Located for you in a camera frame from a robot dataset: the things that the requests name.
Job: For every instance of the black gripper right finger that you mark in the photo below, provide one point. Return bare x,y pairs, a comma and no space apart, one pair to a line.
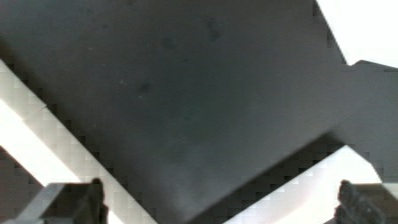
369,203

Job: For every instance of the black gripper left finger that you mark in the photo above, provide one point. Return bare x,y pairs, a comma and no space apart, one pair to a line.
69,204

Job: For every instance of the white fence frame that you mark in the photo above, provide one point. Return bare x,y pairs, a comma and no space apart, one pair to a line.
47,150

